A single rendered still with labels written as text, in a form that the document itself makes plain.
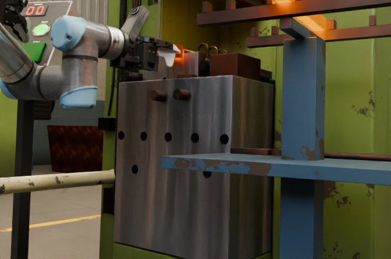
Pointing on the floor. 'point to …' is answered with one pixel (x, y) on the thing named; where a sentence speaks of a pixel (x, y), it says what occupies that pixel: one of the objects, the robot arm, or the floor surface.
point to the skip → (75, 148)
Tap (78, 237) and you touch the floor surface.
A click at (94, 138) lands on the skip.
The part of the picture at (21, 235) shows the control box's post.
